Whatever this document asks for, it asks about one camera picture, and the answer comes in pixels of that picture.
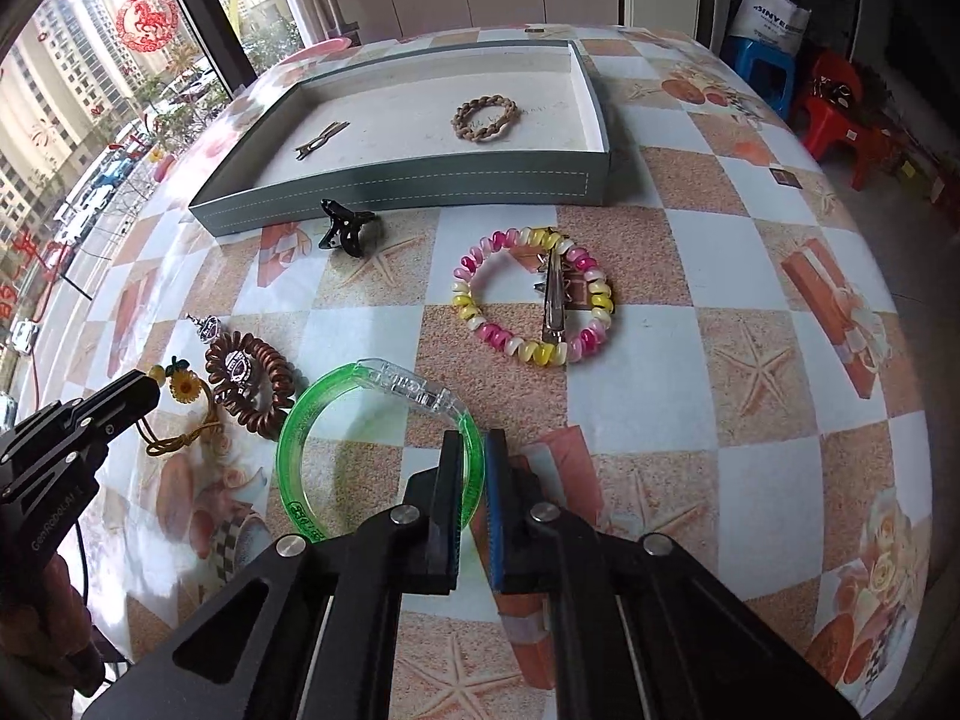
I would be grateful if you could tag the pink plastic basin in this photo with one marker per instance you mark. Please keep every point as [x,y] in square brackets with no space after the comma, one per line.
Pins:
[318,51]

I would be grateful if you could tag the silver metal hair clip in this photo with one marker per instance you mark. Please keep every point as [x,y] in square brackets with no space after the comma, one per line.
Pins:
[553,286]

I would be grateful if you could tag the blue plastic stool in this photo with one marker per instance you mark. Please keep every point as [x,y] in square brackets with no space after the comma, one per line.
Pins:
[769,71]

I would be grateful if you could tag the grey-green jewelry tray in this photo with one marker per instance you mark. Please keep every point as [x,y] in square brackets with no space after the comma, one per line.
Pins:
[498,123]

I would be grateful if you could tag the white shopping bag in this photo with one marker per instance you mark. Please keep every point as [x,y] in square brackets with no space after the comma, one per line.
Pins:
[780,23]

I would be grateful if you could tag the green translucent bangle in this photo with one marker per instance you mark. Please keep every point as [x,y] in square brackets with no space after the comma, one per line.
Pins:
[341,452]

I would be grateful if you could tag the bronze metal hair clip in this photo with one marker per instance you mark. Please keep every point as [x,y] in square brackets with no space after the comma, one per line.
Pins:
[303,151]

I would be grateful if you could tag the black claw hair clip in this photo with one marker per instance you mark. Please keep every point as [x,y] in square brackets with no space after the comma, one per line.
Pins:
[356,232]

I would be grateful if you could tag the red horse window decal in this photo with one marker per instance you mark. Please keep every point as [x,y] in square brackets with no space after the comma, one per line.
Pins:
[146,26]

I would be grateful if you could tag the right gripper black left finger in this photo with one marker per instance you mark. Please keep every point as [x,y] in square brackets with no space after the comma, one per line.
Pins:
[307,630]

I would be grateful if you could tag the red plastic child chair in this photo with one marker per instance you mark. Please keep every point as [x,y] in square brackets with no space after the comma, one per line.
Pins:
[832,110]

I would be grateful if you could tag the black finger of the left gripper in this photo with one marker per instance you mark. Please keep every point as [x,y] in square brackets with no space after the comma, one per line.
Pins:
[116,407]

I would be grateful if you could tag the checkered patterned tablecloth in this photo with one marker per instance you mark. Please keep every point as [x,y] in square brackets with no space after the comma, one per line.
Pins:
[733,372]

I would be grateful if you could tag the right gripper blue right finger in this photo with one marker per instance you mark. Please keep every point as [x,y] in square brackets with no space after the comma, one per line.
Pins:
[640,628]

